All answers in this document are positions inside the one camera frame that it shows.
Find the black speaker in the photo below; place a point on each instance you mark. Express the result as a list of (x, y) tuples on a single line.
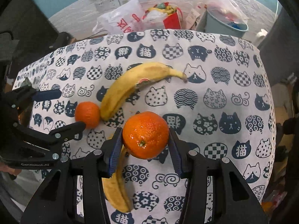
[(63, 39)]

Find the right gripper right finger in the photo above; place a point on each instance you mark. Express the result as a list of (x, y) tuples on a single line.
[(233, 201)]

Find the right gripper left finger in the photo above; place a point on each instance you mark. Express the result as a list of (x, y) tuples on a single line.
[(72, 192)]

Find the banana with sticker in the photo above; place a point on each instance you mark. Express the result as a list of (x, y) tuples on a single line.
[(133, 79)]

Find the cat pattern tablecloth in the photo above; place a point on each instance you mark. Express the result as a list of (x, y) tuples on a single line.
[(225, 108)]

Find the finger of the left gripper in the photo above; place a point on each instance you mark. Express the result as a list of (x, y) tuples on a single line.
[(28, 95), (65, 130)]

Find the blue trash bin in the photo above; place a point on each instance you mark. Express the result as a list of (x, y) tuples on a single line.
[(213, 25)]

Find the large orange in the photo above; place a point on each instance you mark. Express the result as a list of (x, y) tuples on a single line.
[(145, 135)]

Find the white kettle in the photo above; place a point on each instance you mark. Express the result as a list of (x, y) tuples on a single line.
[(261, 34)]

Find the wall socket strip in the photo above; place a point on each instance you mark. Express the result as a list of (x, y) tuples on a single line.
[(106, 5)]

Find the white plastic shopping bag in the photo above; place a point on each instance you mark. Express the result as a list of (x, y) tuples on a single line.
[(124, 19)]

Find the small tangerine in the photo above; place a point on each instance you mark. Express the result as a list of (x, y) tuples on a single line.
[(89, 113)]

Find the black hanging cloth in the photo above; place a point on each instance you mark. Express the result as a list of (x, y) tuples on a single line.
[(30, 27)]

